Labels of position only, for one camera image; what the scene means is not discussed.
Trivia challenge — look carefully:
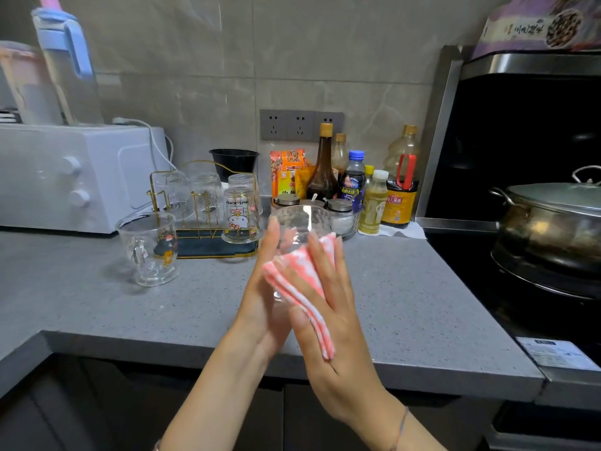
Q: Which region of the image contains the large bottle red handle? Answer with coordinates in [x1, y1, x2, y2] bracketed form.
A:
[381, 124, 421, 229]

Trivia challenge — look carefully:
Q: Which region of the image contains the cartoon cat print glass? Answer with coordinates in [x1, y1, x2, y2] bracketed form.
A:
[221, 186, 264, 245]

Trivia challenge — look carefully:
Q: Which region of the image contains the small ribbed clear glass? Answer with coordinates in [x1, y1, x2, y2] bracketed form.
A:
[227, 173, 264, 215]

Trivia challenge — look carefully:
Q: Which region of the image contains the clear bottle brown cap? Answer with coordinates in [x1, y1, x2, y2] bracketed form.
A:
[332, 133, 350, 175]

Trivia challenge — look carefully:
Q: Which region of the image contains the person's left hand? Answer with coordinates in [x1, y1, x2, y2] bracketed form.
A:
[232, 215, 294, 360]

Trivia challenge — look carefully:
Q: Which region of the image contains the person's right forearm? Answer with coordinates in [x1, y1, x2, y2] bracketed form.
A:
[371, 408, 447, 451]

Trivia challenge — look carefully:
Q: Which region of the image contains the purple food packet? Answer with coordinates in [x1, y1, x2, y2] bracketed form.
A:
[471, 0, 601, 60]

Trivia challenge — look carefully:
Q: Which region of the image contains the orange seasoning packet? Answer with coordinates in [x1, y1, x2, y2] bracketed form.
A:
[270, 149, 307, 199]

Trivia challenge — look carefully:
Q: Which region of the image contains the short textured glass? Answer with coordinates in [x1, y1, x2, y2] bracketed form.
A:
[271, 205, 335, 301]

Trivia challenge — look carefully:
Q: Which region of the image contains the white paper towel sheet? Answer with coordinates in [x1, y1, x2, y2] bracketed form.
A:
[359, 222, 427, 240]

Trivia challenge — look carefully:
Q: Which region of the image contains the black plastic bowl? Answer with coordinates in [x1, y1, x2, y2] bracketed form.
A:
[209, 148, 260, 183]

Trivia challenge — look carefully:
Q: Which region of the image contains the clear round condiment tray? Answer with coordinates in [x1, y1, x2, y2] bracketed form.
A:
[270, 201, 362, 239]

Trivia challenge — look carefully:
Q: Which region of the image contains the grey wall socket panel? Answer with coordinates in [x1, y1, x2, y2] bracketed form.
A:
[259, 109, 346, 142]

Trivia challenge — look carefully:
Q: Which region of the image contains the yellow seasoning pouch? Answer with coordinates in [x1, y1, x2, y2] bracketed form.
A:
[294, 165, 316, 200]

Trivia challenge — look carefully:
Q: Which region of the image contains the person's right hand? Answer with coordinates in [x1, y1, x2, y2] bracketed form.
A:
[274, 232, 409, 451]

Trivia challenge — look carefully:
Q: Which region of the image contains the white label sticker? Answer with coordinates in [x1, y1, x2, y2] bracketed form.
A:
[515, 336, 601, 373]

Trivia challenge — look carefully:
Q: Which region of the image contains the thin string bracelet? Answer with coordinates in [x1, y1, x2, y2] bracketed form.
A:
[389, 407, 410, 451]

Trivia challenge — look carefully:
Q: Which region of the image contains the dark brown glass bottle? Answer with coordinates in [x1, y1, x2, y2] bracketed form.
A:
[306, 122, 341, 201]

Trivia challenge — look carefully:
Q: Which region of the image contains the yellow liquid bottle white cap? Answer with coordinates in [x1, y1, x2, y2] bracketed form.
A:
[358, 169, 390, 236]

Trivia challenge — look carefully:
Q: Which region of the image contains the pink striped cloth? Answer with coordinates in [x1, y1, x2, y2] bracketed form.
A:
[262, 232, 338, 361]

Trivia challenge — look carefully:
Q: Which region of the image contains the penguin print glass mug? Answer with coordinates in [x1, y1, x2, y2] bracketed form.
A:
[116, 212, 181, 288]

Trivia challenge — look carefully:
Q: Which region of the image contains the person's left forearm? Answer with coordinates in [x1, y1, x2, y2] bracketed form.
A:
[159, 323, 278, 451]

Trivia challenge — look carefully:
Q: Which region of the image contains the gold wire cup rack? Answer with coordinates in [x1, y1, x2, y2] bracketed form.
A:
[146, 160, 263, 260]

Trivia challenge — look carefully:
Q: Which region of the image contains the clear jug blue lid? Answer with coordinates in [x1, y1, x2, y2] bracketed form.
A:
[31, 0, 104, 126]

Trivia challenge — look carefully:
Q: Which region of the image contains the embossed ribbed clear glass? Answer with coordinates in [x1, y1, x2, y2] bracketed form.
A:
[190, 172, 225, 221]

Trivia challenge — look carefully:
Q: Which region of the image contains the white microwave oven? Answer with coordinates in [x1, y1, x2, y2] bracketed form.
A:
[0, 124, 170, 234]

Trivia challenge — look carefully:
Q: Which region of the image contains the clear container pink lid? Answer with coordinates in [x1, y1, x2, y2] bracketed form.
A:
[0, 40, 64, 126]

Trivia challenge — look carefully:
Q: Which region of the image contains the dark bottle blue cap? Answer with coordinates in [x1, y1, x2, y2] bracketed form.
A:
[339, 150, 367, 213]

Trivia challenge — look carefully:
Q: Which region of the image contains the stainless steel pot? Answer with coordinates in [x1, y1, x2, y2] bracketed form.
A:
[490, 186, 601, 276]

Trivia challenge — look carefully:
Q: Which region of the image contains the white power cable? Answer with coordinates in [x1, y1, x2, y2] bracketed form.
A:
[112, 117, 177, 171]

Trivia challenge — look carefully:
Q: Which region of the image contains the steel pot lid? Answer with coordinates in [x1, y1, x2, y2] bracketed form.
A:
[506, 165, 601, 217]

